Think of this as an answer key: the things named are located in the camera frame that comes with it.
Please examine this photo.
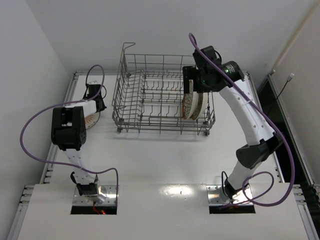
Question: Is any grey wire dish rack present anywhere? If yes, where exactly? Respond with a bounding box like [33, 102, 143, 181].
[112, 42, 216, 136]

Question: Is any floral plate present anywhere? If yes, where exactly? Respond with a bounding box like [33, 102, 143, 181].
[182, 80, 198, 120]
[190, 92, 208, 120]

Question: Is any beige wall cable duct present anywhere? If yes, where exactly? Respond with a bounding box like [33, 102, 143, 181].
[271, 0, 320, 74]

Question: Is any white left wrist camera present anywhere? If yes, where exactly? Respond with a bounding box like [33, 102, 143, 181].
[87, 80, 99, 85]

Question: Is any black USB cable on wall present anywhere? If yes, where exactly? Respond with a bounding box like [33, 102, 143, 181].
[275, 72, 295, 98]

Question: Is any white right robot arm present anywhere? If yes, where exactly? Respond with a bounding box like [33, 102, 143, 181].
[182, 46, 282, 200]

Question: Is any orange sunburst white plate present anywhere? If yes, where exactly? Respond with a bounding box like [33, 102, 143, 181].
[84, 112, 101, 130]

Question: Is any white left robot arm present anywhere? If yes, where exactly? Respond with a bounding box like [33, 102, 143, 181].
[51, 83, 107, 204]

